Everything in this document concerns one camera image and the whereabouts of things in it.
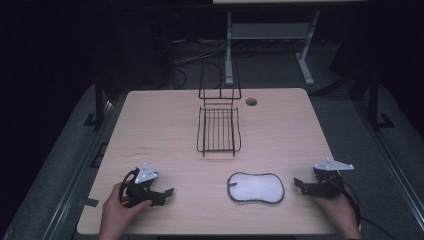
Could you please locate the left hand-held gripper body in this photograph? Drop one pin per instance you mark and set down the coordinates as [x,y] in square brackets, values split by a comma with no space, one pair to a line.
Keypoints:
[143,175]

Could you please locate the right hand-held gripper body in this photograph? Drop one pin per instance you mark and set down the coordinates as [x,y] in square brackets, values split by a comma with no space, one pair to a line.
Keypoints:
[328,183]

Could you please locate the white sponge with grey edge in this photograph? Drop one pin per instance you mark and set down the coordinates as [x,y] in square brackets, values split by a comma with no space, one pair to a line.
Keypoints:
[255,187]

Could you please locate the person's right hand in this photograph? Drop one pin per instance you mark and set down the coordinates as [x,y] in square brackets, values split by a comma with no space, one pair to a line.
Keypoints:
[343,213]

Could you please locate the person's left hand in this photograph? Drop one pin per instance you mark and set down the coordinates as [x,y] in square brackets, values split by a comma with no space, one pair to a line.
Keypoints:
[115,213]

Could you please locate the aluminium floor rail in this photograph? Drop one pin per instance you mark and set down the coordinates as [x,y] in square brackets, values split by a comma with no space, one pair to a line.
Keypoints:
[76,173]
[390,156]

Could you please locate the black metal post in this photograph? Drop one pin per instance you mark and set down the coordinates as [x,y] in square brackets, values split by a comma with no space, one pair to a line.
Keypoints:
[99,100]
[373,103]

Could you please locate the white metal desk frame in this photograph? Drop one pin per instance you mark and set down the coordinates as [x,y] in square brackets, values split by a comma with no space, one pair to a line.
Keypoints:
[268,31]

